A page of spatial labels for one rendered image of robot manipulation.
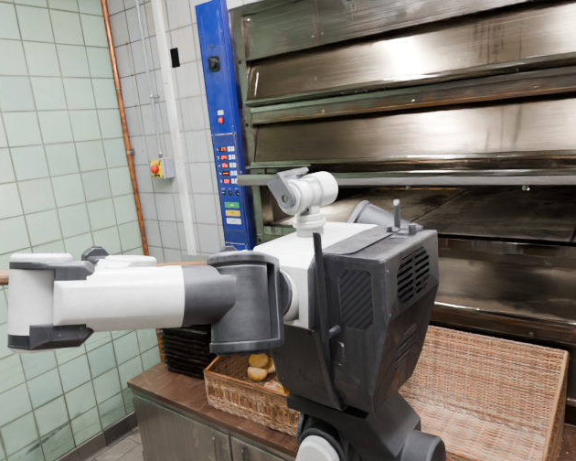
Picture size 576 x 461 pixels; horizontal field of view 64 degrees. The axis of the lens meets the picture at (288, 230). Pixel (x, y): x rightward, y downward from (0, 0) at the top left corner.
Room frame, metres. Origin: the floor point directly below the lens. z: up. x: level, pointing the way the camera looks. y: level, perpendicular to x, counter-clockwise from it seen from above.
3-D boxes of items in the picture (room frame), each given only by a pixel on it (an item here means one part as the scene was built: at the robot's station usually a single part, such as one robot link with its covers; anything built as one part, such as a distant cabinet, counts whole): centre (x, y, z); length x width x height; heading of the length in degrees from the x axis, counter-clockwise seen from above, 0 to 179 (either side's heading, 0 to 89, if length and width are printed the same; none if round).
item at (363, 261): (0.82, -0.09, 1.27); 0.34 x 0.30 x 0.36; 139
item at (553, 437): (1.29, -0.47, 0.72); 0.56 x 0.49 x 0.28; 52
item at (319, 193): (0.87, -0.05, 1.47); 0.10 x 0.07 x 0.09; 139
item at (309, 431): (0.84, -0.07, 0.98); 0.14 x 0.13 x 0.12; 143
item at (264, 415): (1.65, 0.01, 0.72); 0.56 x 0.49 x 0.28; 54
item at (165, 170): (2.39, 0.61, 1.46); 0.10 x 0.07 x 0.10; 53
